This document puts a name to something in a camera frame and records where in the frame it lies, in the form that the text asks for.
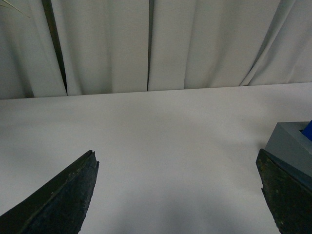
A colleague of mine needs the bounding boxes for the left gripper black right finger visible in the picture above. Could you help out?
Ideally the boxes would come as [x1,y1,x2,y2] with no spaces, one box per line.
[256,149,312,234]

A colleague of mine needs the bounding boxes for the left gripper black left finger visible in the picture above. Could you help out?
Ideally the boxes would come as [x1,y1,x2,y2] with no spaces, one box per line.
[0,150,99,234]

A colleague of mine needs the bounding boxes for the blue part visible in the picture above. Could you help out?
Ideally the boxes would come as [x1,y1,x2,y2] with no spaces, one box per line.
[301,120,312,141]

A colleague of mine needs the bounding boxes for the gray base block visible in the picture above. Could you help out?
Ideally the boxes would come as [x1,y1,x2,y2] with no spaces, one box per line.
[265,122,312,176]

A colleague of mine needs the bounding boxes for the white curtain backdrop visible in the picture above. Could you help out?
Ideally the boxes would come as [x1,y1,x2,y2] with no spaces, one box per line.
[0,0,312,99]

